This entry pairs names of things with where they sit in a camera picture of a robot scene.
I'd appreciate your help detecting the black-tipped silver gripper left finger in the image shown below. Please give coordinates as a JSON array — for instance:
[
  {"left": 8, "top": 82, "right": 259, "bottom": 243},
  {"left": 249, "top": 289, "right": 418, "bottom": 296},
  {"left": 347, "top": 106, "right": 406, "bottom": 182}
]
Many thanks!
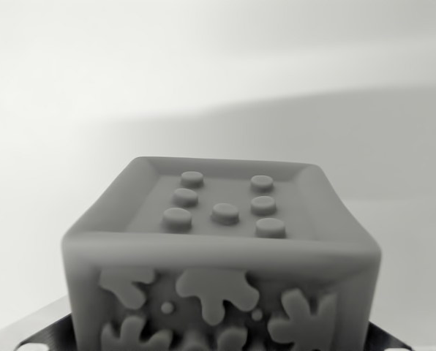
[{"left": 0, "top": 295, "right": 78, "bottom": 351}]

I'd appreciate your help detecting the black-tipped silver gripper right finger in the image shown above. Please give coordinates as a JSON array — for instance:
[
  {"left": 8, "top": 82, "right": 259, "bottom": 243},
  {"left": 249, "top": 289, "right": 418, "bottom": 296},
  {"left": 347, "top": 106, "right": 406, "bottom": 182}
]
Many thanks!
[{"left": 364, "top": 303, "right": 436, "bottom": 351}]

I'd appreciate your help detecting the grey embossed soft cube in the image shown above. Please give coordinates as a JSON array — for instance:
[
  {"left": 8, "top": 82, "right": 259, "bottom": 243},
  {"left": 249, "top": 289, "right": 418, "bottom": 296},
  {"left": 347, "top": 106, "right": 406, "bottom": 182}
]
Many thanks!
[{"left": 60, "top": 156, "right": 383, "bottom": 351}]

